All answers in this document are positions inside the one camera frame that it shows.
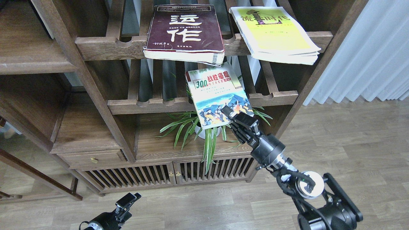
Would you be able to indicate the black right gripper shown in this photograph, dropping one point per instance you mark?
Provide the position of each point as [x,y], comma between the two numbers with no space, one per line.
[266,149]

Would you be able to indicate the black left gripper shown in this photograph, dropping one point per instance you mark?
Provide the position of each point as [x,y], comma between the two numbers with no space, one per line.
[115,220]

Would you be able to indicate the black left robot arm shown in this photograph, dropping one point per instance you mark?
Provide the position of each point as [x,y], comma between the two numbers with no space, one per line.
[115,219]

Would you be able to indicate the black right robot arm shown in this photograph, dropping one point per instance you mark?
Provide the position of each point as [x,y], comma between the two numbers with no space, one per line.
[321,202]

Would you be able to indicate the white plant pot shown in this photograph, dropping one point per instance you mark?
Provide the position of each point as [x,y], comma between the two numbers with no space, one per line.
[202,133]

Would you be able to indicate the yellow cover book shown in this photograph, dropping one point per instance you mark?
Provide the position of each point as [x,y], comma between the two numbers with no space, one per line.
[271,34]

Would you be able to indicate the maroon book white characters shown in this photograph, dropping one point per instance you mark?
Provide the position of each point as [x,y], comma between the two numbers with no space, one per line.
[185,32]

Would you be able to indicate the dark wooden bookshelf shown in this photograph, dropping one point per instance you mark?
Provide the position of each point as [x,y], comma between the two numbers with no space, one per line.
[71,81]

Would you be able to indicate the white pleated curtain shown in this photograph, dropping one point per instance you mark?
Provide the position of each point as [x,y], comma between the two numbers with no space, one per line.
[372,61]

